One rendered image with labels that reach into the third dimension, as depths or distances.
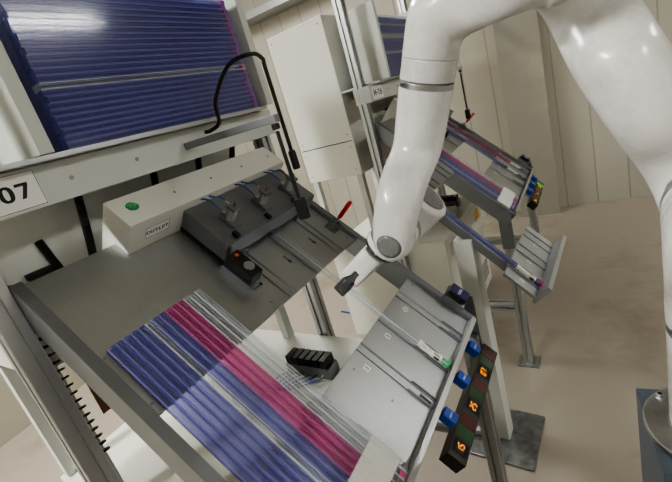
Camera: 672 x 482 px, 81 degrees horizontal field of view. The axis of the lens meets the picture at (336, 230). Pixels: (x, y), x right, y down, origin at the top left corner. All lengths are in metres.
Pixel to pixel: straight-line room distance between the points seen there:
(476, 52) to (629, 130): 3.15
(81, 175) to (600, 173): 3.64
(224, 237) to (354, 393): 0.41
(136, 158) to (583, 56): 0.79
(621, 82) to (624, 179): 3.35
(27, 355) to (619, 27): 0.99
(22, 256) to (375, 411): 0.75
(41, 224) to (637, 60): 1.03
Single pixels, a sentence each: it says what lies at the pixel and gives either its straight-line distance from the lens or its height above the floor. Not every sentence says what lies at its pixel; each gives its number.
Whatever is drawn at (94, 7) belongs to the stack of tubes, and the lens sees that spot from 0.96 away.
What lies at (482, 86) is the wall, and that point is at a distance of 3.75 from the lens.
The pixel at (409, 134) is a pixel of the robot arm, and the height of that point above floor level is 1.25.
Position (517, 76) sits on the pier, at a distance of 3.59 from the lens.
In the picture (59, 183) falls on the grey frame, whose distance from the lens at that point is 0.85.
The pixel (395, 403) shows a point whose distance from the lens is 0.85.
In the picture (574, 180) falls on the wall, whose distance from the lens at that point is 3.90.
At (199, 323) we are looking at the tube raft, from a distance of 0.79.
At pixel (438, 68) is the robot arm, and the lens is 0.67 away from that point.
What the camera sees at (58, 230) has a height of 1.25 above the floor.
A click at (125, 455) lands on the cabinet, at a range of 1.36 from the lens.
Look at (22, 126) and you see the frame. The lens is 0.82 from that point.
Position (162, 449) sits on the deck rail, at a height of 0.93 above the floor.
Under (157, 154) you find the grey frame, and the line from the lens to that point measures 0.95.
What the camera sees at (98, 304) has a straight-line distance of 0.82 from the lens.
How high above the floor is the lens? 1.33
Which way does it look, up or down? 16 degrees down
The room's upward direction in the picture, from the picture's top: 17 degrees counter-clockwise
